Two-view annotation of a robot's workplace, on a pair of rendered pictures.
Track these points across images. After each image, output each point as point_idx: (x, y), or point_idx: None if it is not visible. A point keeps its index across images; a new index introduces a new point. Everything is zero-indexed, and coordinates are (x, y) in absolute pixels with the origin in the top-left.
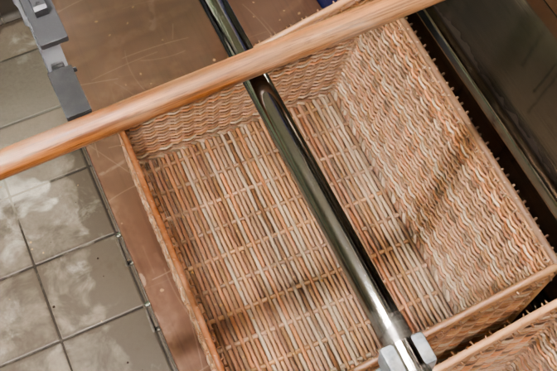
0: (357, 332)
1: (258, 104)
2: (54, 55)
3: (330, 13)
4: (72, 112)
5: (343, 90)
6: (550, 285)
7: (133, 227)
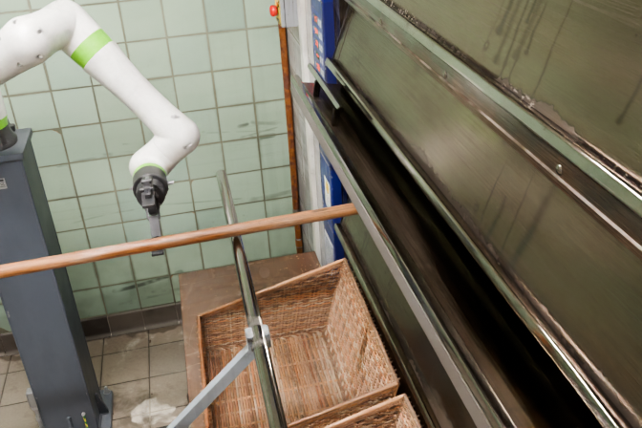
0: None
1: (232, 247)
2: (156, 233)
3: (317, 272)
4: (155, 252)
5: (329, 328)
6: None
7: (194, 380)
